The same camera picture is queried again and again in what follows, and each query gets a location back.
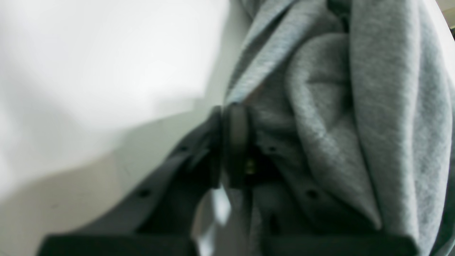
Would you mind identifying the grey t-shirt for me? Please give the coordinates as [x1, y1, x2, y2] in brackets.
[226, 0, 454, 256]

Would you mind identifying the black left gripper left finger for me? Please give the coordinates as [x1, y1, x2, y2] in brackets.
[37, 106, 222, 256]

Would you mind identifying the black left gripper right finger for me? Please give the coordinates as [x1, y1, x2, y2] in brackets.
[223, 103, 418, 256]

